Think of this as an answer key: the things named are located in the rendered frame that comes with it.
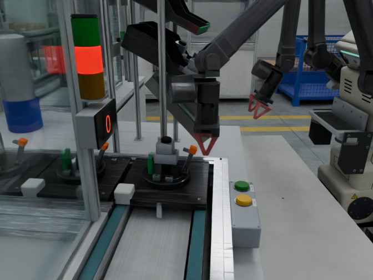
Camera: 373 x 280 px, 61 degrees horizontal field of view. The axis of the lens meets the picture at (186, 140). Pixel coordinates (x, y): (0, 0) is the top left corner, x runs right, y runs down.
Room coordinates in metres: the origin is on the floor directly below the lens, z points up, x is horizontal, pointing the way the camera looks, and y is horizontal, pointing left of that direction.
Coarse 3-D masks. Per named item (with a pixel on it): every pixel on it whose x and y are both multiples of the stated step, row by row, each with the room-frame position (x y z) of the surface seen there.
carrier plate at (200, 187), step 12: (132, 168) 0.86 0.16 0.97; (192, 168) 0.87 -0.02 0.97; (204, 168) 0.87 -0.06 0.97; (132, 180) 0.79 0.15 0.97; (192, 180) 0.80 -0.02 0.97; (204, 180) 0.80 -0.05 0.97; (144, 192) 0.73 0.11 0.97; (156, 192) 0.73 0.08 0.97; (168, 192) 0.73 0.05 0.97; (180, 192) 0.73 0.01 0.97; (192, 192) 0.73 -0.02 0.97; (204, 192) 0.73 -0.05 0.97; (120, 204) 0.70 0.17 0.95; (132, 204) 0.70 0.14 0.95; (144, 204) 0.69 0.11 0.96; (156, 204) 0.69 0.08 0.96; (168, 204) 0.69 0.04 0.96; (180, 204) 0.68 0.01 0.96; (192, 204) 0.68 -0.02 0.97; (204, 204) 0.68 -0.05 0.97
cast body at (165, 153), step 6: (162, 138) 0.80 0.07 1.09; (168, 138) 0.80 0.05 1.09; (156, 144) 0.79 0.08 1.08; (162, 144) 0.79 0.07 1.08; (168, 144) 0.79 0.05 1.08; (174, 144) 0.82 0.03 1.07; (156, 150) 0.79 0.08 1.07; (162, 150) 0.79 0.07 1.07; (168, 150) 0.78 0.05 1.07; (174, 150) 0.81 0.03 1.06; (150, 156) 0.81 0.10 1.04; (156, 156) 0.79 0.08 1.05; (162, 156) 0.79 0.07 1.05; (168, 156) 0.78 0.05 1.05; (174, 156) 0.78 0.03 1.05; (156, 162) 0.79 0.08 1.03; (162, 162) 0.79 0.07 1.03; (168, 162) 0.78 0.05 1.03; (174, 162) 0.78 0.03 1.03
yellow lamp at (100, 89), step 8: (80, 80) 0.61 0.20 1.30; (88, 80) 0.60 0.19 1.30; (96, 80) 0.61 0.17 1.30; (80, 88) 0.61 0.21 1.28; (88, 88) 0.60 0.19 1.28; (96, 88) 0.61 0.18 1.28; (104, 88) 0.63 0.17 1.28; (80, 96) 0.61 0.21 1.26; (88, 96) 0.60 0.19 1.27; (96, 96) 0.61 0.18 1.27; (104, 96) 0.63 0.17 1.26
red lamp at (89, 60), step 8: (80, 48) 0.61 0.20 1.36; (88, 48) 0.61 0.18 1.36; (96, 48) 0.62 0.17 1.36; (80, 56) 0.61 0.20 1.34; (88, 56) 0.61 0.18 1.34; (96, 56) 0.61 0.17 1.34; (80, 64) 0.61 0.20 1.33; (88, 64) 0.61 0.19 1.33; (96, 64) 0.61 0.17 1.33; (80, 72) 0.61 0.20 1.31; (88, 72) 0.61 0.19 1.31; (96, 72) 0.61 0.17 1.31
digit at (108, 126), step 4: (108, 108) 0.64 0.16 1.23; (104, 112) 0.61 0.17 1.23; (108, 112) 0.64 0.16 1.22; (104, 116) 0.61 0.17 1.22; (108, 116) 0.63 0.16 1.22; (104, 120) 0.61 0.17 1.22; (108, 120) 0.63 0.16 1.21; (104, 124) 0.61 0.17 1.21; (108, 124) 0.63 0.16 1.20; (104, 128) 0.60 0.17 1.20; (108, 128) 0.63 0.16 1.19; (108, 132) 0.63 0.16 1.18; (108, 136) 0.62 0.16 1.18
